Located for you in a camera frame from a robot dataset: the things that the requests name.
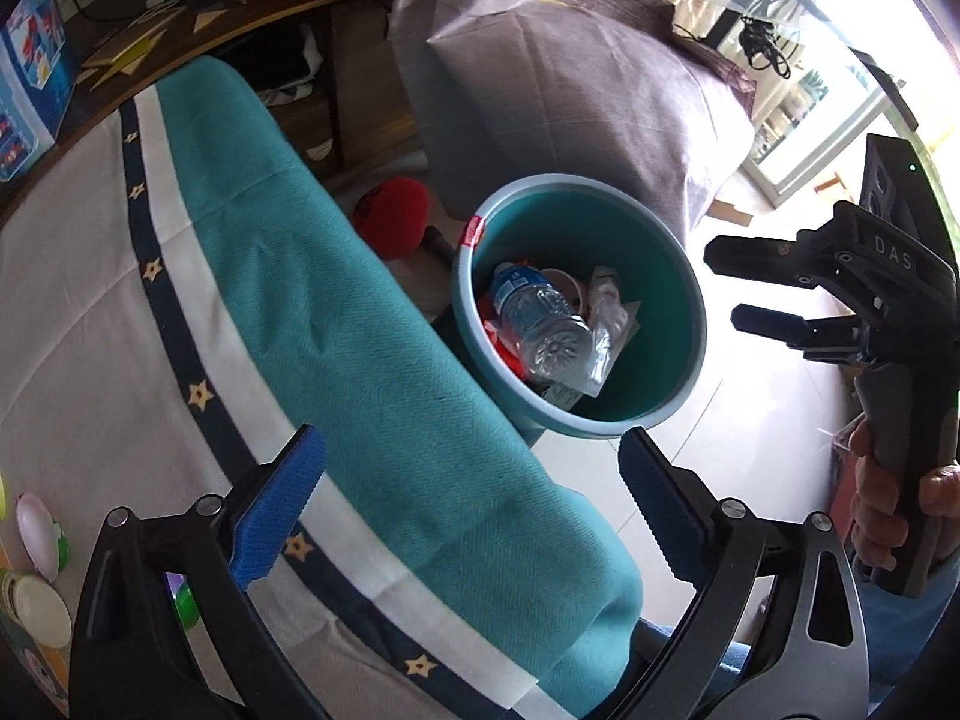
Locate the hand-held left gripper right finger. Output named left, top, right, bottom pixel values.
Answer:
left=619, top=426, right=871, bottom=720

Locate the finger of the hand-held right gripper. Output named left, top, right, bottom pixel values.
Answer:
left=731, top=304, right=875, bottom=362
left=705, top=235, right=826, bottom=291

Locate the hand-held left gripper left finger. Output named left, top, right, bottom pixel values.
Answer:
left=67, top=424, right=331, bottom=720

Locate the teal plastic bin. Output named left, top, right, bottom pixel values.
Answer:
left=450, top=174, right=707, bottom=440

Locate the clear green print wrapper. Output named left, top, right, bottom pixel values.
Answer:
left=585, top=266, right=642, bottom=398

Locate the clear plastic bottle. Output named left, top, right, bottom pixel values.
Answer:
left=491, top=262, right=593, bottom=383

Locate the person's right hand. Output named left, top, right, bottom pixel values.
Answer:
left=847, top=420, right=960, bottom=586

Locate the purple green egg toy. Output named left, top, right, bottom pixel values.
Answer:
left=166, top=570, right=200, bottom=629

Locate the small white green box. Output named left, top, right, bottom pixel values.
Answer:
left=536, top=381, right=590, bottom=412

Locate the glass sliding door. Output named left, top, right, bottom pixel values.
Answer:
left=675, top=0, right=931, bottom=203

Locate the teal white star blanket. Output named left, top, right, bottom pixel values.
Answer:
left=0, top=56, right=646, bottom=720

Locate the white paper cup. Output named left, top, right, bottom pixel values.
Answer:
left=540, top=268, right=590, bottom=312

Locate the white pink oval toy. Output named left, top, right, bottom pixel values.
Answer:
left=15, top=493, right=72, bottom=582

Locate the grey fabric cushion bag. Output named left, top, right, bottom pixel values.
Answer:
left=386, top=0, right=758, bottom=230

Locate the white round lid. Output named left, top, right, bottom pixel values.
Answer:
left=0, top=570, right=72, bottom=650

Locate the red plush toy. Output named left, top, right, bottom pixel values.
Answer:
left=352, top=176, right=432, bottom=260

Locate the black white printed cloth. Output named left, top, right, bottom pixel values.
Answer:
left=259, top=26, right=327, bottom=102

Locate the yellow cardboard star cutout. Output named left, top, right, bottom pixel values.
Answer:
left=79, top=15, right=226, bottom=87

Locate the blue toy set box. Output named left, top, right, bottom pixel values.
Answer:
left=0, top=0, right=80, bottom=185

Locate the black cable bundle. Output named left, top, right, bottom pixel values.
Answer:
left=739, top=0, right=796, bottom=80

